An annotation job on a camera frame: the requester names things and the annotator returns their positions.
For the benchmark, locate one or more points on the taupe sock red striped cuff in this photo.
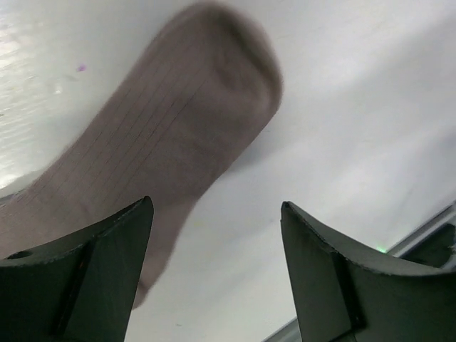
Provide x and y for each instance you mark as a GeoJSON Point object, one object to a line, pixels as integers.
{"type": "Point", "coordinates": [203, 90]}

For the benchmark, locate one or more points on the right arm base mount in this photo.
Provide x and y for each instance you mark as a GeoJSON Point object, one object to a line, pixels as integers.
{"type": "Point", "coordinates": [436, 249]}

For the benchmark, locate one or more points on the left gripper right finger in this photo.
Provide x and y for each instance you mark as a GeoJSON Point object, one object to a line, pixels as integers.
{"type": "Point", "coordinates": [356, 285]}

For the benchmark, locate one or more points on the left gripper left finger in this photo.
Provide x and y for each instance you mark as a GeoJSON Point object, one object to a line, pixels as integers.
{"type": "Point", "coordinates": [80, 287]}

